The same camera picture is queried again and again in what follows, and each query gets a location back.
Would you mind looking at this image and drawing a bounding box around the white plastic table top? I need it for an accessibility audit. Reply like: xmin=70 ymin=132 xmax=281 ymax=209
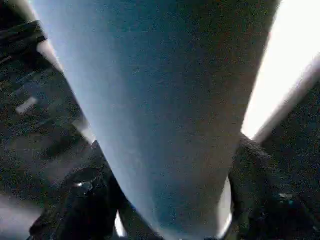
xmin=240 ymin=0 xmax=320 ymax=146

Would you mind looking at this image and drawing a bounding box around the black plastic mat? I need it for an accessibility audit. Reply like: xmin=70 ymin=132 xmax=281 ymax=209
xmin=0 ymin=0 xmax=320 ymax=240

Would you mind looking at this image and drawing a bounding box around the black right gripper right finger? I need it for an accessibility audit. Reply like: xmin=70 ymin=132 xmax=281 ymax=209
xmin=229 ymin=134 xmax=320 ymax=240

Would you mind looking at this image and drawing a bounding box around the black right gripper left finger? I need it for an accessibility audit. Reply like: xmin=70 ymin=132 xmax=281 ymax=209
xmin=27 ymin=141 xmax=126 ymax=240

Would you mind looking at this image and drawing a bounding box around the white plastic table leg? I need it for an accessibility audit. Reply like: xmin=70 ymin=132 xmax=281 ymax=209
xmin=27 ymin=0 xmax=282 ymax=240

